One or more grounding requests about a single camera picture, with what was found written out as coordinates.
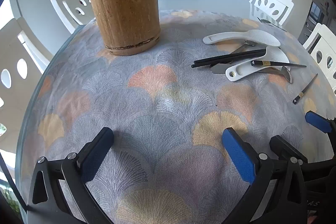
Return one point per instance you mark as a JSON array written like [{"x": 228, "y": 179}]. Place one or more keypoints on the patterned fan print tablecloth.
[{"x": 168, "y": 98}]

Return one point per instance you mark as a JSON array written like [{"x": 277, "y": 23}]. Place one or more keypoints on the black chopstick with gold band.
[
  {"x": 286, "y": 64},
  {"x": 304, "y": 90}
]

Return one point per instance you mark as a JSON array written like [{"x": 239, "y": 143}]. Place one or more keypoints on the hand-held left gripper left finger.
[{"x": 95, "y": 158}]

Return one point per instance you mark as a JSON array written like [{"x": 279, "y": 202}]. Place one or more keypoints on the wooden utensil holder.
[{"x": 126, "y": 11}]

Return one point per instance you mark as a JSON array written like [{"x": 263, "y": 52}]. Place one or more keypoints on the white refrigerator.
[{"x": 31, "y": 3}]

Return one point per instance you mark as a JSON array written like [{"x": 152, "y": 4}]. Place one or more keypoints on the white rice spoon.
[
  {"x": 262, "y": 37},
  {"x": 273, "y": 56}
]

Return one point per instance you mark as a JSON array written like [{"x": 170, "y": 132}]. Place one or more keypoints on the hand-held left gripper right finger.
[{"x": 237, "y": 155}]

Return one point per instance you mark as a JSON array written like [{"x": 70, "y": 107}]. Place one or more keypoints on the dark kitchen appliance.
[{"x": 315, "y": 14}]

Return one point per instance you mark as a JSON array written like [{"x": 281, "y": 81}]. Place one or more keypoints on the white dining chair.
[
  {"x": 68, "y": 1},
  {"x": 270, "y": 1},
  {"x": 18, "y": 56},
  {"x": 323, "y": 48}
]

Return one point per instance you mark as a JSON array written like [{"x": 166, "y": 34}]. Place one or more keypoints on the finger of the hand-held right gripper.
[
  {"x": 284, "y": 146},
  {"x": 317, "y": 121}
]

